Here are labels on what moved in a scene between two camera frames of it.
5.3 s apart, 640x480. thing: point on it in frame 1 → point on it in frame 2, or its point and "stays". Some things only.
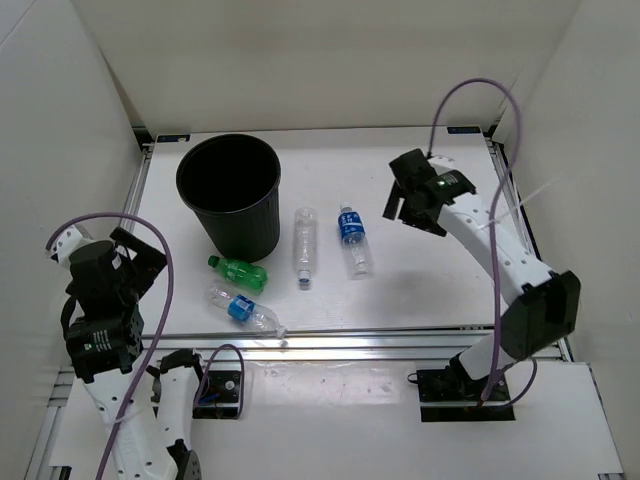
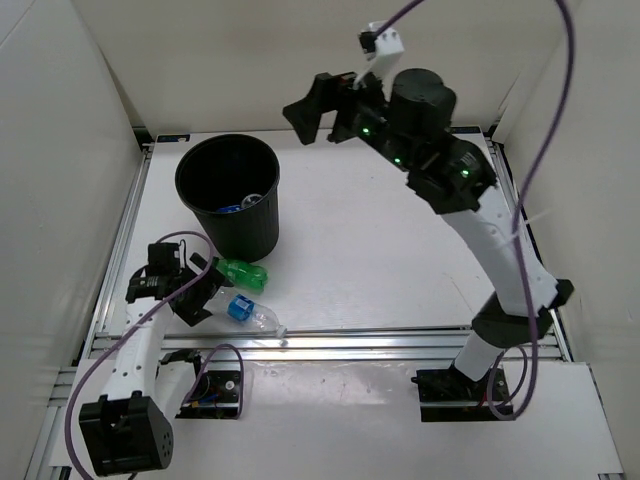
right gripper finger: [390, 211] → [322, 96]
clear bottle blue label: [359, 256] → [230, 209]
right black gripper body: [422, 221] → [359, 111]
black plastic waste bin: [231, 182] stays
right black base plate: [448, 395] stays
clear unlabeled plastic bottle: [305, 239] → [250, 200]
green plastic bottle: [242, 275] stays
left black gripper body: [141, 269] → [194, 299]
